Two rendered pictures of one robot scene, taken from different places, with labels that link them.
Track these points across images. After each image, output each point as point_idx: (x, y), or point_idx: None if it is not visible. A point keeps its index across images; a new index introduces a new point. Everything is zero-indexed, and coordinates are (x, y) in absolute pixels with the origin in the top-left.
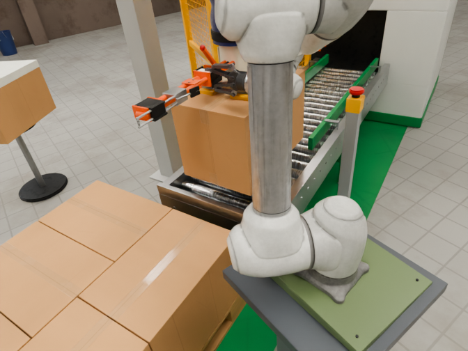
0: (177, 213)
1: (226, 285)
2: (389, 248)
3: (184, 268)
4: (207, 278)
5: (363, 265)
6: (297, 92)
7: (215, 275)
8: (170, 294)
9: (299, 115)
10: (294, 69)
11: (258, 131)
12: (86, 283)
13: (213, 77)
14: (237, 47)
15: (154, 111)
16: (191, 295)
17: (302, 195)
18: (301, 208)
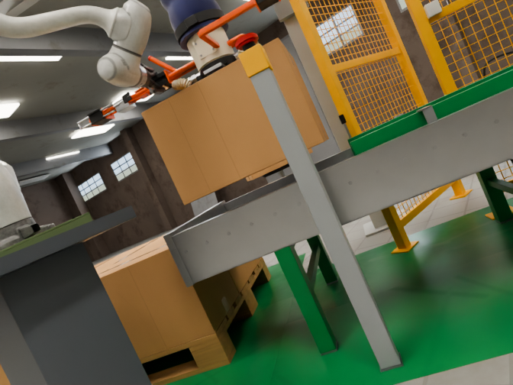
0: None
1: (169, 305)
2: (34, 244)
3: (130, 262)
4: (129, 276)
5: (0, 244)
6: (101, 72)
7: (142, 279)
8: (104, 274)
9: (289, 105)
10: (116, 50)
11: None
12: (124, 259)
13: (156, 82)
14: None
15: (91, 117)
16: (108, 281)
17: (253, 221)
18: (262, 244)
